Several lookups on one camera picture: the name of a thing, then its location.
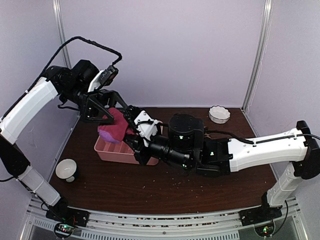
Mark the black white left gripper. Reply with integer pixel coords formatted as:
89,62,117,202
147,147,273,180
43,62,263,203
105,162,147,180
62,82,131,123

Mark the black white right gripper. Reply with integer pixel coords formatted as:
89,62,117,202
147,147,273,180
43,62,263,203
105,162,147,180
118,122,193,170

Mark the magenta purple sock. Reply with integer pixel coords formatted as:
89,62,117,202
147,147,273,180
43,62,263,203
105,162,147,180
97,107,135,144

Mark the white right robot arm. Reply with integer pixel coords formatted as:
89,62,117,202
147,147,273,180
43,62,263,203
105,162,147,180
123,106,320,221

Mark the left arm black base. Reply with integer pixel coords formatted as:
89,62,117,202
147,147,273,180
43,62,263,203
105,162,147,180
44,198,90,227

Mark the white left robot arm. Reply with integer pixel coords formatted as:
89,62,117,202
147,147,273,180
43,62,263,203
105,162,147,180
0,60,127,222

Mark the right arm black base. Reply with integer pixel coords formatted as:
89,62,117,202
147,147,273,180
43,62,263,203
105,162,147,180
238,206,282,227

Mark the pink divided plastic tray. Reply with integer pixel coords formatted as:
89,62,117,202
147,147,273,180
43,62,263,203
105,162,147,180
93,124,164,166

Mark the white scalloped bowl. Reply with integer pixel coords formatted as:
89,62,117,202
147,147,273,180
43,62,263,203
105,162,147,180
208,105,231,124

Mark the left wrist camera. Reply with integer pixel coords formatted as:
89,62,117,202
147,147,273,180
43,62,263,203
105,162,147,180
98,65,119,88

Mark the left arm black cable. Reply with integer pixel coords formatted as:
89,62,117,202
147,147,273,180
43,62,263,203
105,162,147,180
27,36,123,91

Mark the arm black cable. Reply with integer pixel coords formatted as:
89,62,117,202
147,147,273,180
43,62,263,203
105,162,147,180
204,128,320,146
27,36,123,91

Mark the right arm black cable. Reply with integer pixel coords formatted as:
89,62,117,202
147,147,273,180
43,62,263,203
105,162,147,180
204,128,320,146

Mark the aluminium front frame rail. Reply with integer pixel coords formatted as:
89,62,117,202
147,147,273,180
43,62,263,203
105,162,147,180
19,196,308,240

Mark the aluminium right corner post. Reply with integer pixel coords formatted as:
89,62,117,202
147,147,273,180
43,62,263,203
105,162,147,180
242,0,273,113

